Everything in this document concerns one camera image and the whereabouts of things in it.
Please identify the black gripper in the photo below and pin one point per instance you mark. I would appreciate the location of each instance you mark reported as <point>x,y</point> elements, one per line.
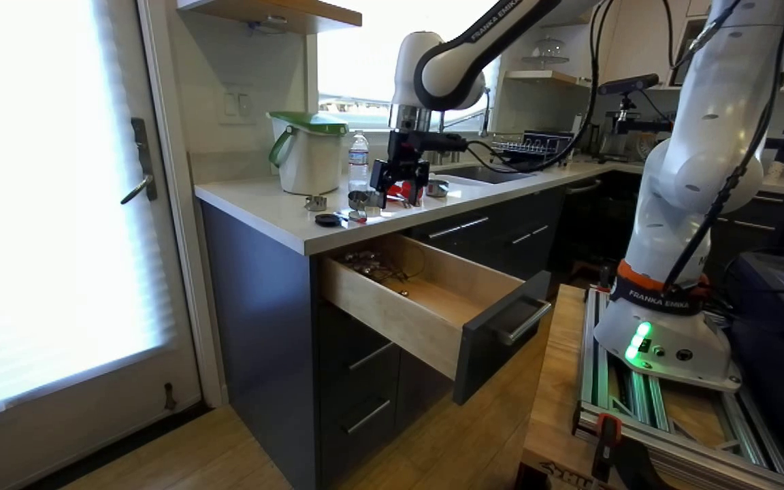
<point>405,164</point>

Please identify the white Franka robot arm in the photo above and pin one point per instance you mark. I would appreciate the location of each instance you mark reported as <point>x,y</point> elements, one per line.
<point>702,154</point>

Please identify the open wooden drawer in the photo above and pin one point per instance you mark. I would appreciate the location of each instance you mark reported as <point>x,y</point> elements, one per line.
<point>448,309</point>

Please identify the large red measuring cup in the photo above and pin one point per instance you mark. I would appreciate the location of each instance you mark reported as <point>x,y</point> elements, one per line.
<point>409,198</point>

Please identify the large steel measuring cup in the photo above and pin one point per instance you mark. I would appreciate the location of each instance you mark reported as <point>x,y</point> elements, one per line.
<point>438,188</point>

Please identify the small steel measuring cup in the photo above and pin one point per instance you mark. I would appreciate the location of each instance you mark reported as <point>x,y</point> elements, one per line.
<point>367,198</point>

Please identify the clear plastic water bottle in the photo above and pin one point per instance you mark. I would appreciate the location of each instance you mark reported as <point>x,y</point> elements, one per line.
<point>357,164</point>

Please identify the tiny steel measuring cup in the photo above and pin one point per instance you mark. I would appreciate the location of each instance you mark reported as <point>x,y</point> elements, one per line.
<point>352,216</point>

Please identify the small black round object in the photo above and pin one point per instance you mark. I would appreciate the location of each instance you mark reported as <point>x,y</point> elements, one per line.
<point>327,218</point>

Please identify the pile of metal utensils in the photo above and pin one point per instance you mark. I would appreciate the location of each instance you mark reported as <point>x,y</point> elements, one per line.
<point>370,266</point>

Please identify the white bin with green lid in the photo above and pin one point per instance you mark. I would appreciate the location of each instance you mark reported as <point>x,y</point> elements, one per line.
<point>307,154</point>

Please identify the white framed window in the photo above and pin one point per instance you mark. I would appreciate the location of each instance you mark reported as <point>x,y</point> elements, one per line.
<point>367,64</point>

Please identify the dark counter base cabinet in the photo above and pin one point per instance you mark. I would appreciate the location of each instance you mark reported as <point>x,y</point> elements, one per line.
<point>265,364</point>

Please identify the bright glass door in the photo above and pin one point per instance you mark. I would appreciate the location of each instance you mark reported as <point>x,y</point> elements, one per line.
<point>47,207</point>

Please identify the large black box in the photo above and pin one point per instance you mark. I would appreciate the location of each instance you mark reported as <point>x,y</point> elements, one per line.
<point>783,354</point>

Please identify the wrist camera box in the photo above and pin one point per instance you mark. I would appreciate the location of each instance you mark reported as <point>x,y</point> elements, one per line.
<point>443,143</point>

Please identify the white wall outlet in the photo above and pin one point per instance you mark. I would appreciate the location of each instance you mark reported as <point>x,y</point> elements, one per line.
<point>235,104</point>

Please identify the wooden wall shelf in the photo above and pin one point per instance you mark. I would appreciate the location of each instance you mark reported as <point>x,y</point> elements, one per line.
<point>273,11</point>

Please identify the black camera on stand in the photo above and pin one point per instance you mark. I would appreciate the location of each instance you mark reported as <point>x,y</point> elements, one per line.
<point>627,85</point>

